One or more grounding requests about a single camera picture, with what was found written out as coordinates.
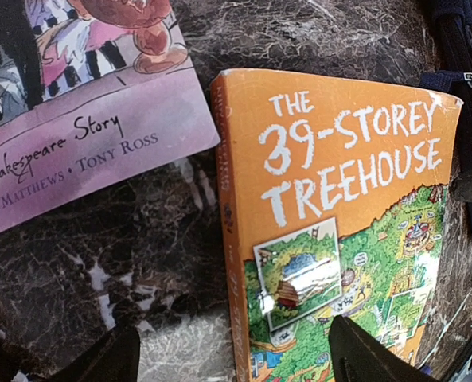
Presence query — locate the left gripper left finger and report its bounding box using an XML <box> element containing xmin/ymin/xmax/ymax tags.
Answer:
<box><xmin>48</xmin><ymin>326</ymin><xmax>140</xmax><ymax>382</ymax></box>

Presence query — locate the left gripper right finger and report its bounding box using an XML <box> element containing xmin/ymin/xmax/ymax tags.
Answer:
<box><xmin>329</xmin><ymin>315</ymin><xmax>435</xmax><ymax>382</ymax></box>

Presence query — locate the orange treehouse paperback book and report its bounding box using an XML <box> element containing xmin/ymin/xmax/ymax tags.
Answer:
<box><xmin>211</xmin><ymin>68</ymin><xmax>462</xmax><ymax>381</ymax></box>

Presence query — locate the pink Shakespeare story book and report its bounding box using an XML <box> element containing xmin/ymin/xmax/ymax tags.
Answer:
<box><xmin>0</xmin><ymin>1</ymin><xmax>220</xmax><ymax>233</ymax></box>

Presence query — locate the navy blue student backpack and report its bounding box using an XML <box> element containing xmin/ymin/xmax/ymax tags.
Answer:
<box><xmin>420</xmin><ymin>0</ymin><xmax>472</xmax><ymax>229</ymax></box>

